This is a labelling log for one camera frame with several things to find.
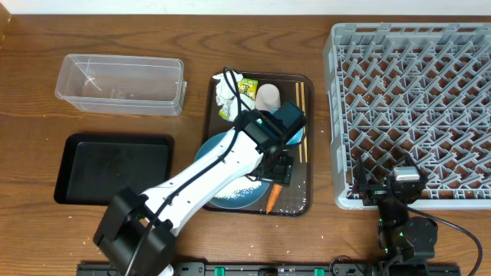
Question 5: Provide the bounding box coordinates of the orange carrot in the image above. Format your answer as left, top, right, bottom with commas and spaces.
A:
266, 184, 282, 214

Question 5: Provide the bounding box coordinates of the wooden chopstick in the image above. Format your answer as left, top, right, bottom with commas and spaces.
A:
300, 82, 308, 163
294, 81, 303, 163

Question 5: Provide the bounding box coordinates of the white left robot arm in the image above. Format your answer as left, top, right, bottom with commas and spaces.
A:
93, 101, 306, 276

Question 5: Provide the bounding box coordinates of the yellow green snack wrapper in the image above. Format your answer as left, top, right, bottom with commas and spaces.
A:
238, 78, 259, 100

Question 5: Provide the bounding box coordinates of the left wooden chopstick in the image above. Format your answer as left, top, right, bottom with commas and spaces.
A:
294, 81, 303, 163

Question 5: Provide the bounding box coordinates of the light blue bowl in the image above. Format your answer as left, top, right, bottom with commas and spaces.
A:
270, 107, 305, 147

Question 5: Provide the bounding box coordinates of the crumpled white paper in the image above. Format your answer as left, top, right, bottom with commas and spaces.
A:
213, 73, 235, 106

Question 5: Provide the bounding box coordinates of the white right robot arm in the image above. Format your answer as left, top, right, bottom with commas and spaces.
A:
354, 155, 438, 275

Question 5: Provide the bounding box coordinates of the right wooden chopstick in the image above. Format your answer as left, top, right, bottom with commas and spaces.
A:
300, 82, 308, 163

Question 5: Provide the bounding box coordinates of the dark blue plate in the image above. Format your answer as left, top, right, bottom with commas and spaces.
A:
193, 131, 272, 210

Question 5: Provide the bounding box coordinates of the black shallow tray bin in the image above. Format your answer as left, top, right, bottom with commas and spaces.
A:
54, 133, 174, 205

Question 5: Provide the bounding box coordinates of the pink plastic cup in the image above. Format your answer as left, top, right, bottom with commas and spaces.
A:
255, 84, 281, 111

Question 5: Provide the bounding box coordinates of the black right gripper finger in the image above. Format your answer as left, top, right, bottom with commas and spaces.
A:
352, 157, 368, 192
404, 153, 417, 168

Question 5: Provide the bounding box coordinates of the pile of white rice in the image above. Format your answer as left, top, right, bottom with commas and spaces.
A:
214, 176, 262, 200

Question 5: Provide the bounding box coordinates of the clear plastic bin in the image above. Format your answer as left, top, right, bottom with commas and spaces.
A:
55, 54, 186, 116

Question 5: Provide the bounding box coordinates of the grey dishwasher rack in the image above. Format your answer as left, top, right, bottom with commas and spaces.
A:
323, 23, 490, 210

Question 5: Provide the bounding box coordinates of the brown serving tray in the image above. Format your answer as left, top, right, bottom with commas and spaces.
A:
203, 72, 315, 217

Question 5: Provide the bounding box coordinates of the crumpled white napkin wrapper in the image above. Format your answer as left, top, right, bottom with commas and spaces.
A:
219, 94, 255, 122

